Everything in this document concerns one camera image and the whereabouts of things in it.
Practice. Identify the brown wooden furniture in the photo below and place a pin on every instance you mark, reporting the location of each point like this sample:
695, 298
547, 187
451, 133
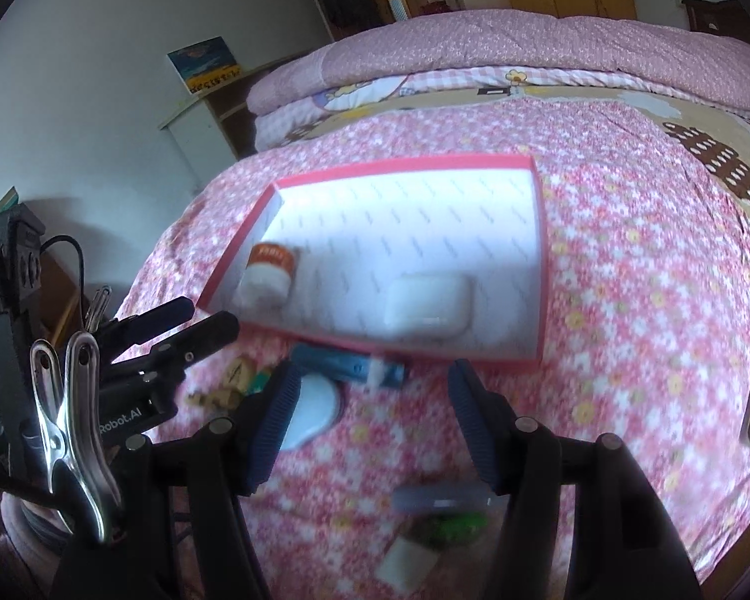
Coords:
59, 300

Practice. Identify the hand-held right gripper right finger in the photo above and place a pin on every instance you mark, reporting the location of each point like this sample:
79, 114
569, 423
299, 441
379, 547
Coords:
475, 434

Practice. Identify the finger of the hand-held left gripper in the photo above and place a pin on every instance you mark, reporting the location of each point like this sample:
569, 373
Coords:
156, 315
203, 334

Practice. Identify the round wooden disc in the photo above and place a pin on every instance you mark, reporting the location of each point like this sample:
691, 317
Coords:
239, 375

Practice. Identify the dark wooden headboard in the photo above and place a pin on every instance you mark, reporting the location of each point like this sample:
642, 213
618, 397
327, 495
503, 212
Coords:
719, 15

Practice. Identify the green and black toy figure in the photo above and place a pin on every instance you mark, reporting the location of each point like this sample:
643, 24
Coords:
456, 528

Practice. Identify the white rounded plastic case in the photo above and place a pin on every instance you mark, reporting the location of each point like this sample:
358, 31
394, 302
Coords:
426, 306

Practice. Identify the bedside cabinet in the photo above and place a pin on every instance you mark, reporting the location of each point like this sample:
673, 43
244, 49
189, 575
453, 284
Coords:
194, 137

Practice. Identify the metal spring clamp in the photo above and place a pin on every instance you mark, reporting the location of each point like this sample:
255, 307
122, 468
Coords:
69, 412

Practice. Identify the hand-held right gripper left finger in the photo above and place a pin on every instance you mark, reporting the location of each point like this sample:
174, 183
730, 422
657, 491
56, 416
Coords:
274, 434

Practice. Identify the blue-grey taped stick tool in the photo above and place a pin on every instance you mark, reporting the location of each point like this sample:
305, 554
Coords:
337, 365

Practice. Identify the pink shallow cardboard box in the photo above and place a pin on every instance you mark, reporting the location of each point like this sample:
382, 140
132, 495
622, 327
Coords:
412, 219

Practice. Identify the green and orange tube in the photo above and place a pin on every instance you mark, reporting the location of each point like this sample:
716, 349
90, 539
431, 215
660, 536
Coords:
262, 382

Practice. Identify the folded pink quilt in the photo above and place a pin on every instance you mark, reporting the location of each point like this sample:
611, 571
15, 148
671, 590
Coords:
537, 37

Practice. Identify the blue and yellow desk calendar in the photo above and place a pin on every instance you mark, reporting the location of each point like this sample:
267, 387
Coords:
203, 62

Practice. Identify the white bottle with orange label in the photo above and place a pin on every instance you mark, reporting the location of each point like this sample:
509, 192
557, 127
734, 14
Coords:
269, 265

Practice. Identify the pink floral bed sheet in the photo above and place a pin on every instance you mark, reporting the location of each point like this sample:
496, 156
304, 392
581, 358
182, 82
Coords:
631, 300

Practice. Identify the white charger plug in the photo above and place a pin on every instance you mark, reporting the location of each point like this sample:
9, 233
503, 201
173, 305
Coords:
406, 565

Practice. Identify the cartoon printed bed sheet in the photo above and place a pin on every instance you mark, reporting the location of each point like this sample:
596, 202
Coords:
694, 112

